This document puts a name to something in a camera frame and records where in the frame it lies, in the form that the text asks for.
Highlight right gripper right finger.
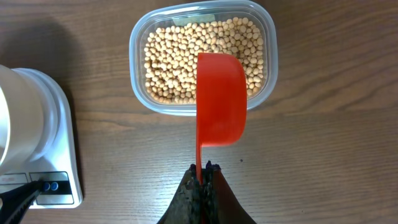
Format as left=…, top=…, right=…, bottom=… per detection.
left=202, top=161, right=256, bottom=224

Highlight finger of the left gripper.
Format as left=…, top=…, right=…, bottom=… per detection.
left=1, top=180, right=42, bottom=224

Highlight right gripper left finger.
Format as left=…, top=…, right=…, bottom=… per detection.
left=157, top=164, right=201, bottom=224

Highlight red plastic measuring scoop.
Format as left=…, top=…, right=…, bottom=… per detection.
left=196, top=53, right=247, bottom=184

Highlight white digital kitchen scale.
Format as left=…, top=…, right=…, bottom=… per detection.
left=1, top=68, right=83, bottom=209

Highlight white round bowl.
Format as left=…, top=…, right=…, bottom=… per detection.
left=1, top=65, right=44, bottom=172

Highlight soybeans in container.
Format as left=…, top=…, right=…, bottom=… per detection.
left=144, top=17, right=266, bottom=104

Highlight clear plastic container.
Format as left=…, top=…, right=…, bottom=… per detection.
left=129, top=1, right=278, bottom=116

